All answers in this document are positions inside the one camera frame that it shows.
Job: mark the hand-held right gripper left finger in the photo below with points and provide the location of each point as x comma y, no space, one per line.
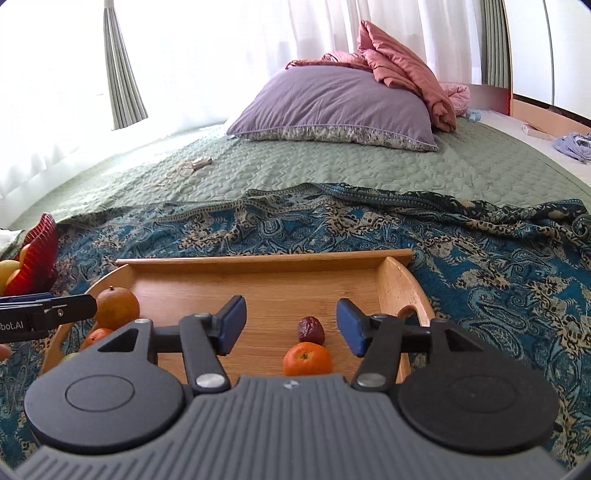
233,323

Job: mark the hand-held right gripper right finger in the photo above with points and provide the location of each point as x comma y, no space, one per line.
348,330

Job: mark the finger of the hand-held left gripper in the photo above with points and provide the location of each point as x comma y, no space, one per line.
25,297
74,307

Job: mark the red dried date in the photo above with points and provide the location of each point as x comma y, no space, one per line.
310,328

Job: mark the medium bright orange tangerine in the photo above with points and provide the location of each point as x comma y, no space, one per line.
97,338

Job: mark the large dark orange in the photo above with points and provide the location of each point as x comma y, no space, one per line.
117,307

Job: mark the green citrus fruit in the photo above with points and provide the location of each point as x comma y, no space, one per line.
70,357

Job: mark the small tangerine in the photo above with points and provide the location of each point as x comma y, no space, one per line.
307,360

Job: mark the person's left hand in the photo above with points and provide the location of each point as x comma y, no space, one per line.
4,351

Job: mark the orange fruit in bowl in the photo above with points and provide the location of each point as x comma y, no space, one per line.
14,282
24,254

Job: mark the yellow round fruit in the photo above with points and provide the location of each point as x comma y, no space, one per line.
8,272

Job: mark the red glass bowl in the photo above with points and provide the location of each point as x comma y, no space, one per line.
39,258

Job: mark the white fabric heap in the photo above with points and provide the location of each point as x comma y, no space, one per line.
10,239

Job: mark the blue paisley patterned blanket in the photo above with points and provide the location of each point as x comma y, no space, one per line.
485,277

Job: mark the green quilted bedspread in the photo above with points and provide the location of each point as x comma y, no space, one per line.
323,170

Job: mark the purple pillow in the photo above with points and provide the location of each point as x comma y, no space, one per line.
332,101

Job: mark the green striped curtain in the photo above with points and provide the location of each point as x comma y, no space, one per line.
494,41
122,69

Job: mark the small light blue item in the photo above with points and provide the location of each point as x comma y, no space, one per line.
473,115

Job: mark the pink duvet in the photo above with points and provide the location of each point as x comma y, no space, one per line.
401,69

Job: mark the small white box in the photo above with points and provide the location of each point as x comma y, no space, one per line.
534,130

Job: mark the white sheer curtain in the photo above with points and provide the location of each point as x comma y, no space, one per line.
207,46

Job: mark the wooden headboard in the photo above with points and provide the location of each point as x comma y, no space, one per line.
531,110

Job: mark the light blue crumpled cloth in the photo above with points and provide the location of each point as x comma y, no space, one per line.
575,146

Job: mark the white wardrobe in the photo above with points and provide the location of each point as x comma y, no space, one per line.
554,46

